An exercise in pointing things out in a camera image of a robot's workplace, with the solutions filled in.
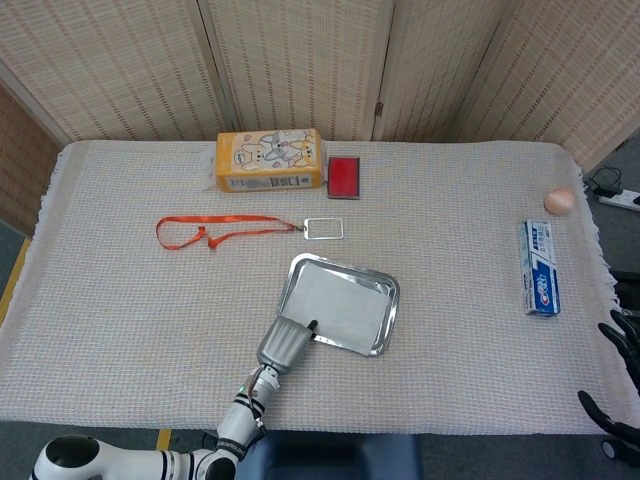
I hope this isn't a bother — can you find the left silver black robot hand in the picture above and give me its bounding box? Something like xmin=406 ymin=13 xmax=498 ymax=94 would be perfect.
xmin=255 ymin=318 xmax=321 ymax=376

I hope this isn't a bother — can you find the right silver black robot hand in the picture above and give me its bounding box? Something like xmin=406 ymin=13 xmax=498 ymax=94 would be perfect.
xmin=577 ymin=309 xmax=640 ymax=444

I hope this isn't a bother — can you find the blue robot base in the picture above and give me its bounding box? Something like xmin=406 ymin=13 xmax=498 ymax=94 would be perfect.
xmin=234 ymin=430 xmax=424 ymax=480

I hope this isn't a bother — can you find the silver metal tray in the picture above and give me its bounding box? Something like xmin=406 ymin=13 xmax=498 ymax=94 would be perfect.
xmin=275 ymin=252 xmax=402 ymax=358

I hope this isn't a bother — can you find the black bulky object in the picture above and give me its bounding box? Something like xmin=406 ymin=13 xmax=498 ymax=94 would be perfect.
xmin=610 ymin=269 xmax=640 ymax=312

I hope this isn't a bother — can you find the blue white toothpaste box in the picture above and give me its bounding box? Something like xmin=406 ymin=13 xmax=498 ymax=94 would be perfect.
xmin=517 ymin=219 xmax=562 ymax=317

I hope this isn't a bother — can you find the clear badge holder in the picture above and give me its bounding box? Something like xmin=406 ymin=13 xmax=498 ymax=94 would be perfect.
xmin=302 ymin=216 xmax=346 ymax=242

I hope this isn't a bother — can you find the white woven tablecloth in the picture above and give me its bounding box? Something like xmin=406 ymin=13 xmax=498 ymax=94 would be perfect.
xmin=0 ymin=139 xmax=640 ymax=436

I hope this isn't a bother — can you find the white power strip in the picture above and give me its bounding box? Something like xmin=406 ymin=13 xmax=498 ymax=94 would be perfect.
xmin=597 ymin=188 xmax=640 ymax=212

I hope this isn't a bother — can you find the beige egg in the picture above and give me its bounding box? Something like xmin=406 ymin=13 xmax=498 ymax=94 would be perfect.
xmin=543 ymin=186 xmax=576 ymax=216

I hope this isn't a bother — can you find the red ink pad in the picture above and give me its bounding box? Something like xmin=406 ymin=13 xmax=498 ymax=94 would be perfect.
xmin=326 ymin=155 xmax=362 ymax=201

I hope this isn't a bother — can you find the yellow bunny tissue pack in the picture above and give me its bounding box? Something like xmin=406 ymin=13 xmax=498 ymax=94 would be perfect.
xmin=214 ymin=127 xmax=326 ymax=194

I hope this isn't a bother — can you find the beige woven folding screen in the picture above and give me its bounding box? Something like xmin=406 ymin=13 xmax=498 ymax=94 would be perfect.
xmin=0 ymin=0 xmax=640 ymax=174

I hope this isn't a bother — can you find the brown woven screen panel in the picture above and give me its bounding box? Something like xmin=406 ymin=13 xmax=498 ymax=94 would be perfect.
xmin=0 ymin=84 xmax=64 ymax=236

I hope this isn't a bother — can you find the orange lanyard ribbon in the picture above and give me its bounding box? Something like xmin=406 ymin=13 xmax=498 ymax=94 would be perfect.
xmin=155 ymin=214 xmax=306 ymax=251

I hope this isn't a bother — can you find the black power cable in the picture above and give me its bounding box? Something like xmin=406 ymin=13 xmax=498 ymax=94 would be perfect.
xmin=582 ymin=165 xmax=624 ymax=198

